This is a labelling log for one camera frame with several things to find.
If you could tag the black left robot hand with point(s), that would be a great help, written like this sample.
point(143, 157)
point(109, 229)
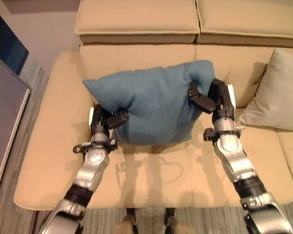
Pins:
point(100, 119)

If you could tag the grey square cushion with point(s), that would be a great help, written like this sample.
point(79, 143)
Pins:
point(274, 95)

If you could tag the robot leg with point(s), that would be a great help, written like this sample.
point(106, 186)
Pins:
point(125, 223)
point(177, 223)

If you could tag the beige leather sofa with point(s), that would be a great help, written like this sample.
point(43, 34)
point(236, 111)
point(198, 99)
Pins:
point(146, 136)

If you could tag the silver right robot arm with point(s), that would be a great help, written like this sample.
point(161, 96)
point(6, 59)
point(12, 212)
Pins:
point(241, 165)

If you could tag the beige sofa headrest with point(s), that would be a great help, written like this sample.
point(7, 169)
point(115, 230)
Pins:
point(136, 20)
point(251, 20)

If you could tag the blue square cushion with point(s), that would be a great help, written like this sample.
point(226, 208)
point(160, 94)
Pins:
point(151, 102)

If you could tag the robot left leg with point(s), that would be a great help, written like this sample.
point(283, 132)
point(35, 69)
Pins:
point(125, 223)

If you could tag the robot right leg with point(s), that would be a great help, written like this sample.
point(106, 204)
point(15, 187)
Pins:
point(177, 223)

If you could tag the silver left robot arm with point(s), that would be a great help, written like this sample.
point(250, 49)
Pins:
point(88, 168)

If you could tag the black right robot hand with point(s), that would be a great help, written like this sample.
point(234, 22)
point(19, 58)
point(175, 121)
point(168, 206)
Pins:
point(218, 98)

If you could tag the grey cabinet with dark panel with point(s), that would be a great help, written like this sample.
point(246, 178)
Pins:
point(5, 102)

